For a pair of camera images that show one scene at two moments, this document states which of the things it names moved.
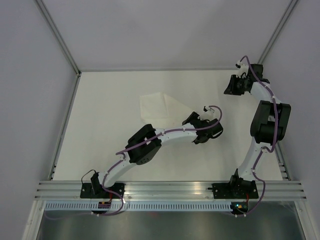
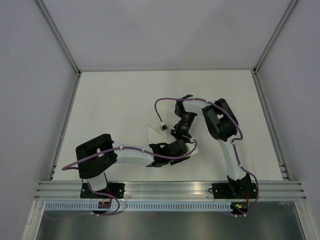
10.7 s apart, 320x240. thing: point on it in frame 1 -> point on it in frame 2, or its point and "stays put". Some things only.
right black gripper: [231, 89] -> [180, 134]
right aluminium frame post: [288, 13] stays put
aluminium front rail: [170, 190] stays put
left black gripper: [193, 116] -> [176, 161]
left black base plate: [86, 191] stays put
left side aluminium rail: [68, 113] stays put
